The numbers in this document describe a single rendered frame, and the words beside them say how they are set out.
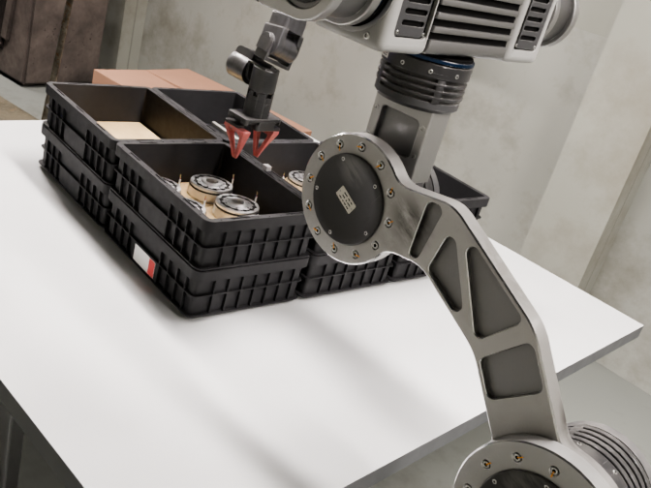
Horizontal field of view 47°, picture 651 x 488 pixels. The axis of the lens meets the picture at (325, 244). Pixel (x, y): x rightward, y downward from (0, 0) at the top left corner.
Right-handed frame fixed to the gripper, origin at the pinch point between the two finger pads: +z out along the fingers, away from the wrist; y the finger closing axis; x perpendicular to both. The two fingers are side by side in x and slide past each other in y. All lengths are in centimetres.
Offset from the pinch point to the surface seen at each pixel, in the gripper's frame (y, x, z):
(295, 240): -1.3, 19.7, 11.7
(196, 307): 20.5, 17.7, 25.1
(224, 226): 19.3, 18.7, 6.1
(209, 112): -35, -55, 12
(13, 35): -112, -334, 72
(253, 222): 12.5, 19.4, 5.8
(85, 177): 16.7, -34.0, 20.4
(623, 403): -189, 57, 95
